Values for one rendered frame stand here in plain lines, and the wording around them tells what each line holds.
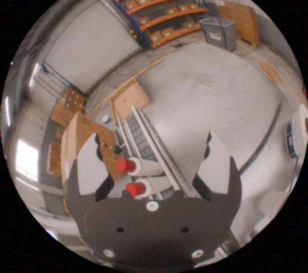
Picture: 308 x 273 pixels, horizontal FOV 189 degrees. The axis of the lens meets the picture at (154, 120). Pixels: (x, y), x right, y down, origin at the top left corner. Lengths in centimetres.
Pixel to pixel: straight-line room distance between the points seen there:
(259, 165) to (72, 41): 452
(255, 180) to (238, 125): 25
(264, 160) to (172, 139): 43
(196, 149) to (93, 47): 398
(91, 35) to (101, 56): 100
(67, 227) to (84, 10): 439
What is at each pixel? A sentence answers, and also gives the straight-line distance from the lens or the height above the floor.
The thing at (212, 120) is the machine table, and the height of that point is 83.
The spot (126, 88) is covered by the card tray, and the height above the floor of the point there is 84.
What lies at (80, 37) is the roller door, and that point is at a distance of 412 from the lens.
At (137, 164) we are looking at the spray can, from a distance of 27.
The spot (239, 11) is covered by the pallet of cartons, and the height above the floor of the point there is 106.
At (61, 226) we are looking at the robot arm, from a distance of 43.
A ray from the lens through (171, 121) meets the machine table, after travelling 51.
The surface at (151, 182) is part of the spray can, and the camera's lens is 26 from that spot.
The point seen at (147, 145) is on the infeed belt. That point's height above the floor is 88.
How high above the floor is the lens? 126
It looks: 52 degrees down
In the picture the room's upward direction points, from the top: 47 degrees counter-clockwise
